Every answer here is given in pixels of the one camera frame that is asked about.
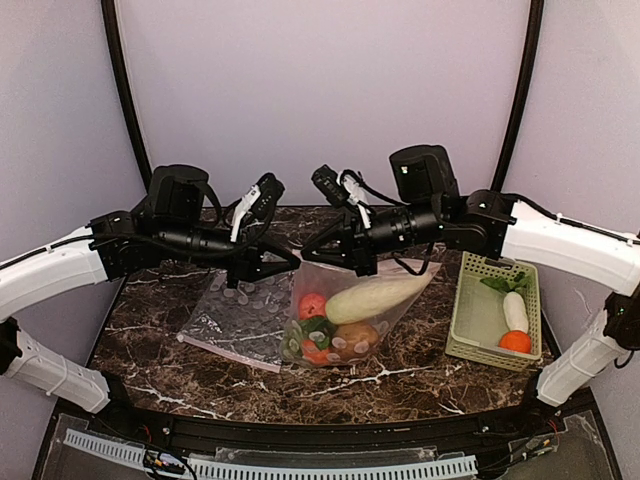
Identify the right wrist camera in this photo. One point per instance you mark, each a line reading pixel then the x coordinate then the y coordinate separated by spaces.
pixel 345 189

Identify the black frame post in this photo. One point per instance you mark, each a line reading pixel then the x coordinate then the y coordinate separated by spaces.
pixel 120 74
pixel 521 92

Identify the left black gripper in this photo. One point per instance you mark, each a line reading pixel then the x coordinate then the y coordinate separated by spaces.
pixel 240 261

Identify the small electronics board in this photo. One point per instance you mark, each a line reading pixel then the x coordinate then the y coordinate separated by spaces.
pixel 160 463

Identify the white radish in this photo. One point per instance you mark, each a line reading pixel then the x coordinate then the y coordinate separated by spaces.
pixel 372 298
pixel 515 312

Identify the small orange tangerine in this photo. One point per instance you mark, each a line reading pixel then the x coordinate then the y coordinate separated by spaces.
pixel 517 341

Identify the dotted zip bag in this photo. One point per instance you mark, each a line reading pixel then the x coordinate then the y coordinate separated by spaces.
pixel 328 280

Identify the brown potato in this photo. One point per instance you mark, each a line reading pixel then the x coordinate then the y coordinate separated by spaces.
pixel 354 341

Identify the left black frame post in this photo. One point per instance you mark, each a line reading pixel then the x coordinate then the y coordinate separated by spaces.
pixel 120 74

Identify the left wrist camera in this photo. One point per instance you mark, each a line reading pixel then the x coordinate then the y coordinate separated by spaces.
pixel 260 201

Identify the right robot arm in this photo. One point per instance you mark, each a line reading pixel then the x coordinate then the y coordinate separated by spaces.
pixel 498 226

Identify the white slotted cable duct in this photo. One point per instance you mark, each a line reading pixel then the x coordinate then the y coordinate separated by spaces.
pixel 244 464

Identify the right black frame post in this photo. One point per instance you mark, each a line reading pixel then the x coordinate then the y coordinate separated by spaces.
pixel 521 92

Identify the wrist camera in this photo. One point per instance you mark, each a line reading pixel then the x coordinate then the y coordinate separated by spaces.
pixel 260 201
pixel 345 189

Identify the small red tomato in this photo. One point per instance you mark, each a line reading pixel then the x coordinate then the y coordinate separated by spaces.
pixel 311 305

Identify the black front rail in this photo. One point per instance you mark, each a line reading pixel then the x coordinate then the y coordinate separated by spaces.
pixel 345 419

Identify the pale green perforated basket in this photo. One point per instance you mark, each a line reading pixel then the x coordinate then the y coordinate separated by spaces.
pixel 478 321

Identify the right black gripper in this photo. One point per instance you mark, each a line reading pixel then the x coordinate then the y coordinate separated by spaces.
pixel 358 248

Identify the green grape bunch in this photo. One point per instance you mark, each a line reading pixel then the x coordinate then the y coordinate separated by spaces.
pixel 292 342

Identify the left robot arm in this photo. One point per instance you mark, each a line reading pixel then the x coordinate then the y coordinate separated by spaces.
pixel 179 219

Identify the lower clear zip bag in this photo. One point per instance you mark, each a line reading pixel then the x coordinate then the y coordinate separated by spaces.
pixel 244 324

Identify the orange persimmon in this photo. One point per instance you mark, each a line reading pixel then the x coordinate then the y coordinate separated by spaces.
pixel 319 353

